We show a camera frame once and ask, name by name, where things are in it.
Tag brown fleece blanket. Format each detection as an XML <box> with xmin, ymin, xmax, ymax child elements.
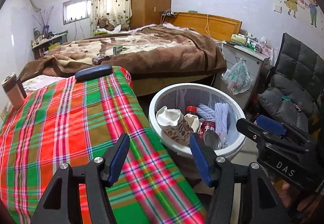
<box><xmin>19</xmin><ymin>24</ymin><xmax>226</xmax><ymax>82</ymax></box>

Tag white round trash bin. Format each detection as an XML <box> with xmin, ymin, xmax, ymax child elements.
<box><xmin>148</xmin><ymin>83</ymin><xmax>245</xmax><ymax>160</ymax></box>

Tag right hand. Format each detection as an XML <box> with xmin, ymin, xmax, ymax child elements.
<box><xmin>274</xmin><ymin>180</ymin><xmax>300</xmax><ymax>208</ymax></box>

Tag teddy bear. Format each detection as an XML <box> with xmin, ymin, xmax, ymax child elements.
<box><xmin>97</xmin><ymin>17</ymin><xmax>115</xmax><ymax>31</ymax></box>

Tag wooden headboard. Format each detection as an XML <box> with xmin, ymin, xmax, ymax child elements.
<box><xmin>165</xmin><ymin>13</ymin><xmax>242</xmax><ymax>41</ymax></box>

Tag small white foam net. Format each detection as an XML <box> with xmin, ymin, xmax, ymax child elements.
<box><xmin>214</xmin><ymin>102</ymin><xmax>229</xmax><ymax>134</ymax></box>

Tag cartoon couple wall sticker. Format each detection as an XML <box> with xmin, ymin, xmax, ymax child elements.
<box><xmin>284</xmin><ymin>0</ymin><xmax>318</xmax><ymax>28</ymax></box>

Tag grey bedside cabinet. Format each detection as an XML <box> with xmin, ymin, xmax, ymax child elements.
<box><xmin>214</xmin><ymin>41</ymin><xmax>270</xmax><ymax>109</ymax></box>

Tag metal tin can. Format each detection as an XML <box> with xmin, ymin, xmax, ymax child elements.
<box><xmin>203</xmin><ymin>130</ymin><xmax>221</xmax><ymax>150</ymax></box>

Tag cluttered side shelf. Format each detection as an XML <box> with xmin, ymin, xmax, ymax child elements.
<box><xmin>31</xmin><ymin>30</ymin><xmax>68</xmax><ymax>60</ymax></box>

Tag patterned paper cup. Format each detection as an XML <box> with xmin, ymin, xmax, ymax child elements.
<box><xmin>156</xmin><ymin>106</ymin><xmax>195</xmax><ymax>146</ymax></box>

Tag items on cabinet top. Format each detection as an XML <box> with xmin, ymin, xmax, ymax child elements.
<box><xmin>231</xmin><ymin>34</ymin><xmax>272</xmax><ymax>57</ymax></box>

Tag clear plastic bottle red label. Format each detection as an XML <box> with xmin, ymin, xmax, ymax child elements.
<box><xmin>198</xmin><ymin>120</ymin><xmax>216</xmax><ymax>140</ymax></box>

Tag red bottle cap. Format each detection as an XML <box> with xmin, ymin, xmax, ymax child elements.
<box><xmin>186</xmin><ymin>106</ymin><xmax>197</xmax><ymax>115</ymax></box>

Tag plaid tablecloth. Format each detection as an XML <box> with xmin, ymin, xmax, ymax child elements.
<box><xmin>1</xmin><ymin>67</ymin><xmax>207</xmax><ymax>223</ymax></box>

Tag large white foam net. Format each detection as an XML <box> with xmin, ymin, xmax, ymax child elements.
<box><xmin>197</xmin><ymin>103</ymin><xmax>215</xmax><ymax>121</ymax></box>

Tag green box on bed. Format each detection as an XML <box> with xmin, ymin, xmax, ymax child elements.
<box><xmin>113</xmin><ymin>45</ymin><xmax>123</xmax><ymax>55</ymax></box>

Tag hanging plastic bag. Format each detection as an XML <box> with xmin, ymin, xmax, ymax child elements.
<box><xmin>221</xmin><ymin>59</ymin><xmax>253</xmax><ymax>95</ymax></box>

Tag grey cushioned chair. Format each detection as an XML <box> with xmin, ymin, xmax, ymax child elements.
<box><xmin>258</xmin><ymin>33</ymin><xmax>323</xmax><ymax>132</ymax></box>

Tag window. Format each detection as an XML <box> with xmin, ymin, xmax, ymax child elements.
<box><xmin>63</xmin><ymin>0</ymin><xmax>92</xmax><ymax>25</ymax></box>

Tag brown white thermos mug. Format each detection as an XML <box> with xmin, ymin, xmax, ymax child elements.
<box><xmin>2</xmin><ymin>72</ymin><xmax>27</xmax><ymax>109</ymax></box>

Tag dark blue glasses case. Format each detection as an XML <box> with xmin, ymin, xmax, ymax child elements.
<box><xmin>75</xmin><ymin>65</ymin><xmax>113</xmax><ymax>82</ymax></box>

